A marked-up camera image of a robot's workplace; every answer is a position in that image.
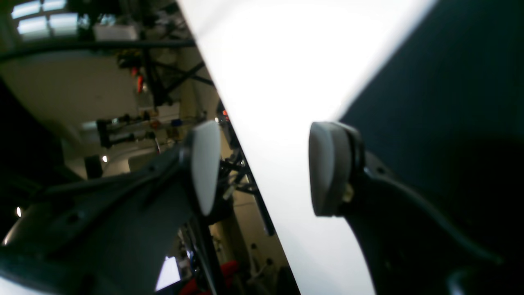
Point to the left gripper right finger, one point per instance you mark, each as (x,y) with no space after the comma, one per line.
(410,246)

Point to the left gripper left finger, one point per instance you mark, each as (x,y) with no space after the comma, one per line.
(110,236)

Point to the black T-shirt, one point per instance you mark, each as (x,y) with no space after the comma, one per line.
(446,115)

